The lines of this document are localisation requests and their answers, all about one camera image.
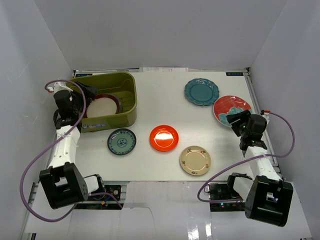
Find red and teal floral plate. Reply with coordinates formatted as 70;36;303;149
213;95;253;128

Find dark red rimmed cream plate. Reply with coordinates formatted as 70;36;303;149
85;93;122;118

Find teal scalloped plate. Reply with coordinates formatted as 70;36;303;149
184;78;220;107

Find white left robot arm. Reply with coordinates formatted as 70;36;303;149
39;80;106;209

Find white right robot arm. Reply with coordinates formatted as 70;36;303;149
225;110;294;227

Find olive green plastic bin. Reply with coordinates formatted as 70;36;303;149
73;72;137;133

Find green blue patterned small plate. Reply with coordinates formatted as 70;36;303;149
107;128;137;156

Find cream floral plate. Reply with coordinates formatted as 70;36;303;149
179;145;212;177

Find white paper sheets at back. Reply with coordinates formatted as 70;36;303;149
139;67;189;73

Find orange glossy plate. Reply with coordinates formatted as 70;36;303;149
149;125;180;152

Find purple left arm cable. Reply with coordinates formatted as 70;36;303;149
19;79;123;223

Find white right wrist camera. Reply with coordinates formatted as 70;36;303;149
260;110;270;124

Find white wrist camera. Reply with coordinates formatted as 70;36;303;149
46;81;73;94
260;110;270;124

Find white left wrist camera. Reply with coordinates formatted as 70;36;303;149
46;81;73;94

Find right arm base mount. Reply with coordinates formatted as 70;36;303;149
204;183;245;213

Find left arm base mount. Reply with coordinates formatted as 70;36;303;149
75;184;126;210

